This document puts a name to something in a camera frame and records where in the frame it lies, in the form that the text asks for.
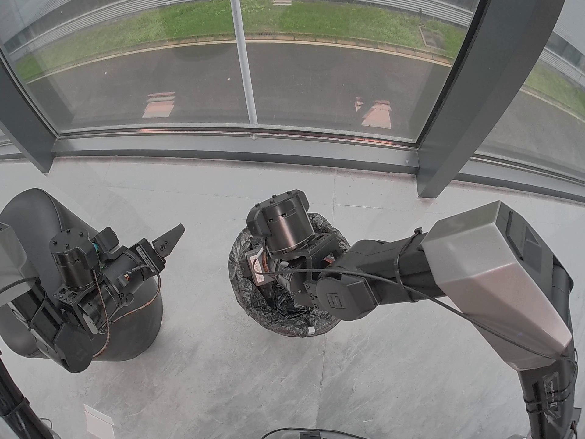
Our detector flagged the black plastic bag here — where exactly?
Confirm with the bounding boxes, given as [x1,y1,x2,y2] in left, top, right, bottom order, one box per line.
[228,212,344,338]

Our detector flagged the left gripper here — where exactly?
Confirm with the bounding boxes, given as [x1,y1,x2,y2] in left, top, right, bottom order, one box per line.
[78,223,186,333]

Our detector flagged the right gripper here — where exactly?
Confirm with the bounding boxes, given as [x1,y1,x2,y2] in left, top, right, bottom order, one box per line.
[247,251,314,303]

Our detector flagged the window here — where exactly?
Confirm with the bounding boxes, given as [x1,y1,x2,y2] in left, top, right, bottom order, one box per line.
[0,0,585,199]

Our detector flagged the black cable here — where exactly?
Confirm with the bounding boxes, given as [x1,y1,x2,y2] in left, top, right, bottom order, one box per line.
[253,268,577,365]

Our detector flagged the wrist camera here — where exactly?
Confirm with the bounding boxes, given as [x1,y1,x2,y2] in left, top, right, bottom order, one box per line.
[246,202,268,241]
[93,226,120,263]

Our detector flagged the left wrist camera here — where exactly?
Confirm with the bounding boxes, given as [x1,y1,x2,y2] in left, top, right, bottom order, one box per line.
[93,226,120,263]

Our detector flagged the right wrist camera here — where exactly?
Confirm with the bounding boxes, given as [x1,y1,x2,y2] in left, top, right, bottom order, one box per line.
[246,202,268,241]

